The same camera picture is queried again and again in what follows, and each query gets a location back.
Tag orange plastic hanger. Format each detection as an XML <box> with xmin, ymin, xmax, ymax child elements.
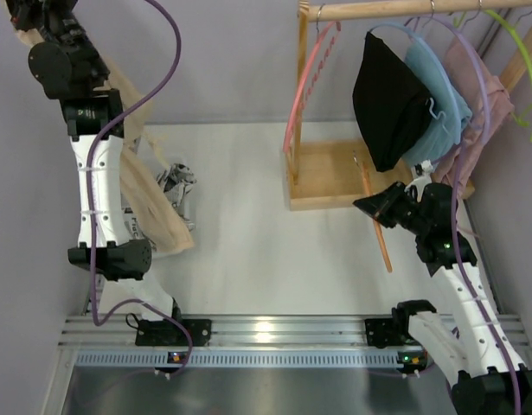
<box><xmin>353</xmin><ymin>151</ymin><xmax>393</xmax><ymax>273</ymax></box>

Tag pink plastic hanger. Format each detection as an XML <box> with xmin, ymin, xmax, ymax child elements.
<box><xmin>282</xmin><ymin>21</ymin><xmax>342</xmax><ymax>155</ymax></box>

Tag beige trousers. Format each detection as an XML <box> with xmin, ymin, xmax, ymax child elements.
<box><xmin>10</xmin><ymin>16</ymin><xmax>196</xmax><ymax>256</ymax></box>

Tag black white printed trousers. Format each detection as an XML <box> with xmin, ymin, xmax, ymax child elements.
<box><xmin>122</xmin><ymin>163</ymin><xmax>197</xmax><ymax>239</ymax></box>

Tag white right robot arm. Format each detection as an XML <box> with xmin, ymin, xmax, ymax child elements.
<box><xmin>353</xmin><ymin>182</ymin><xmax>532</xmax><ymax>414</ymax></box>

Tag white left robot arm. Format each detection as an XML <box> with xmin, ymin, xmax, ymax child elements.
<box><xmin>6</xmin><ymin>1</ymin><xmax>180</xmax><ymax>328</ymax></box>

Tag light blue plastic hanger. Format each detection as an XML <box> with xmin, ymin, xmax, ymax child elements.
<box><xmin>367</xmin><ymin>21</ymin><xmax>464</xmax><ymax>146</ymax></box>

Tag purple plastic hanger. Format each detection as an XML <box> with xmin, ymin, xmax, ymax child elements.
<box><xmin>403</xmin><ymin>23</ymin><xmax>492</xmax><ymax>163</ymax></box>

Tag green plastic hanger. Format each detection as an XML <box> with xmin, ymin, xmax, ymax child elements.
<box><xmin>451</xmin><ymin>9</ymin><xmax>532</xmax><ymax>143</ymax></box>

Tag wooden clothes rack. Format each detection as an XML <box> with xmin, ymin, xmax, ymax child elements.
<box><xmin>285</xmin><ymin>1</ymin><xmax>532</xmax><ymax>211</ymax></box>

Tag white plastic laundry basket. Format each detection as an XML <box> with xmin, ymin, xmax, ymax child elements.
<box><xmin>120</xmin><ymin>156</ymin><xmax>197</xmax><ymax>258</ymax></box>

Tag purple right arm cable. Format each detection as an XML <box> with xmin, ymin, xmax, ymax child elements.
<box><xmin>438</xmin><ymin>144</ymin><xmax>526</xmax><ymax>415</ymax></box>

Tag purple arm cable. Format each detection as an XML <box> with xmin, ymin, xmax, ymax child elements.
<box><xmin>438</xmin><ymin>144</ymin><xmax>526</xmax><ymax>415</ymax></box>
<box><xmin>90</xmin><ymin>0</ymin><xmax>193</xmax><ymax>377</ymax></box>

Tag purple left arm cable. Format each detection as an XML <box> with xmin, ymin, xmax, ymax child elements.
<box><xmin>90</xmin><ymin>0</ymin><xmax>193</xmax><ymax>377</ymax></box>

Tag grey slotted cable duct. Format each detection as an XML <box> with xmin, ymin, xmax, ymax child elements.
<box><xmin>75</xmin><ymin>348</ymin><xmax>425</xmax><ymax>369</ymax></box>

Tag aluminium mounting rail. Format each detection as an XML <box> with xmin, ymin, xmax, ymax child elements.
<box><xmin>57</xmin><ymin>314</ymin><xmax>530</xmax><ymax>348</ymax></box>

